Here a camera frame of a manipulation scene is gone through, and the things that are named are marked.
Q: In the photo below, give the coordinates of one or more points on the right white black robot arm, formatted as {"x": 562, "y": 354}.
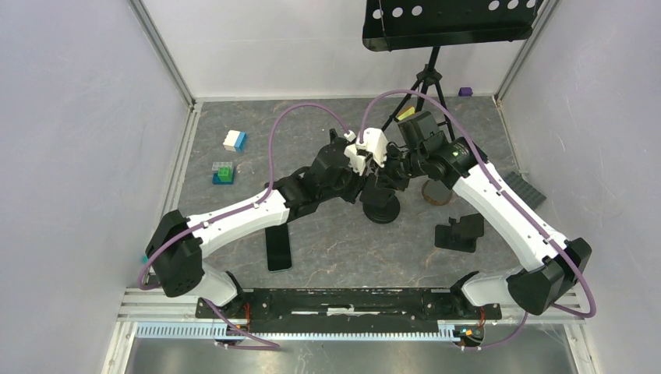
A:
{"x": 550, "y": 267}

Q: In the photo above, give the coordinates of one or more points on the black music stand tripod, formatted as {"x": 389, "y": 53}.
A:
{"x": 393, "y": 25}

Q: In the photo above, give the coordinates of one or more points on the purple block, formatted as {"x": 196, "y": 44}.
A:
{"x": 465, "y": 91}

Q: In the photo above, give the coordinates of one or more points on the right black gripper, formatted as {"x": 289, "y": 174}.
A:
{"x": 387, "y": 175}

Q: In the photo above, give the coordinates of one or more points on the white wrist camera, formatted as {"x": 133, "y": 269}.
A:
{"x": 356, "y": 161}
{"x": 372, "y": 147}

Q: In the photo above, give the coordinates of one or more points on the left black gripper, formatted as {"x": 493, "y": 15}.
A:
{"x": 358, "y": 183}

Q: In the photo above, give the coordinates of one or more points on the white and blue blocks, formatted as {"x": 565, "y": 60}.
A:
{"x": 235, "y": 141}

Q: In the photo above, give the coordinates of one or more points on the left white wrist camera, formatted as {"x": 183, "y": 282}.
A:
{"x": 356, "y": 161}

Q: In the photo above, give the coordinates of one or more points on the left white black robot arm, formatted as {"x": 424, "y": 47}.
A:
{"x": 180, "y": 244}

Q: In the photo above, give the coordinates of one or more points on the grey studded baseplate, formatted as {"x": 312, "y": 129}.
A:
{"x": 529, "y": 194}

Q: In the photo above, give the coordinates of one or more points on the lower left black smartphone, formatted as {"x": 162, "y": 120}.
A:
{"x": 279, "y": 256}

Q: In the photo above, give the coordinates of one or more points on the black round-base phone stand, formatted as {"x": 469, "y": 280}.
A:
{"x": 337, "y": 141}

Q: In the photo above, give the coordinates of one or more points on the black square-base phone holder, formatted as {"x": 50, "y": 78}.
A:
{"x": 460, "y": 235}

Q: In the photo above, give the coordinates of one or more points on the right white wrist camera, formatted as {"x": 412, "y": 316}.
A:
{"x": 372, "y": 147}

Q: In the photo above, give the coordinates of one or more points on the green white blue blocks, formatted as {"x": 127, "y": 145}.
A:
{"x": 223, "y": 173}

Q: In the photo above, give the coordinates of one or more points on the orange yellow block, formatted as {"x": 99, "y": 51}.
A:
{"x": 406, "y": 113}

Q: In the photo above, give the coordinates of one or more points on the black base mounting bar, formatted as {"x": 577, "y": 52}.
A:
{"x": 353, "y": 310}

